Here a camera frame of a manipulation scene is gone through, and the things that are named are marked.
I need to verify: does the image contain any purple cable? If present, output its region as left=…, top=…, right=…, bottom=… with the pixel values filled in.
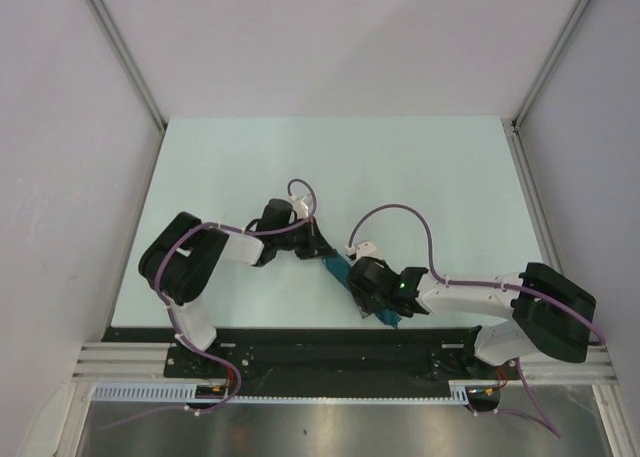
left=99, top=178, right=320, bottom=431
left=347, top=204, right=609, bottom=437

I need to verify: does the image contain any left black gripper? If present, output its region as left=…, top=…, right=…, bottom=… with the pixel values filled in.
left=274, top=216, right=336, bottom=260

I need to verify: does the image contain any aluminium corner post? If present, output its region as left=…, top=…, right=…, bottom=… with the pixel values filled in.
left=85, top=0, right=168, bottom=135
left=514, top=0, right=609, bottom=128

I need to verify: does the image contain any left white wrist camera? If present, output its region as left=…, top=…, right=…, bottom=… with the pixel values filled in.
left=289, top=194, right=316, bottom=220

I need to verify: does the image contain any right aluminium corner post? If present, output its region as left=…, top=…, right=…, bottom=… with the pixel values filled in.
left=514, top=0, right=609, bottom=128

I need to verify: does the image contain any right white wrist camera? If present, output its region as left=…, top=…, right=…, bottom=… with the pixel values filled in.
left=345, top=241, right=383, bottom=262

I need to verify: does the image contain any teal cloth napkin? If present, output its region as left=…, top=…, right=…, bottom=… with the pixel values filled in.
left=322, top=255, right=402, bottom=329

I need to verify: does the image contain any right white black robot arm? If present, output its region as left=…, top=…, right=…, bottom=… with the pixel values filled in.
left=346, top=256, right=596, bottom=378

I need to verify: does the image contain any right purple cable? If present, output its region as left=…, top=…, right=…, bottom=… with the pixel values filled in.
left=347, top=204, right=609, bottom=437

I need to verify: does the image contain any left aluminium corner post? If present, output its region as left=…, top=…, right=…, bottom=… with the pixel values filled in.
left=85, top=0, right=168, bottom=135

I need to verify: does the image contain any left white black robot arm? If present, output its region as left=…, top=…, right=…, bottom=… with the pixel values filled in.
left=138, top=196, right=337, bottom=377

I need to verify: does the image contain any white slotted cable duct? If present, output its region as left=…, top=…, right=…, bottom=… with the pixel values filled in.
left=91, top=382, right=498, bottom=406

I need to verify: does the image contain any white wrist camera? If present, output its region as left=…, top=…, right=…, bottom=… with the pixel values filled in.
left=289, top=194, right=316, bottom=220
left=345, top=241, right=383, bottom=262

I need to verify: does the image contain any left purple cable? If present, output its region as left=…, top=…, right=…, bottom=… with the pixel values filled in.
left=99, top=178, right=320, bottom=431

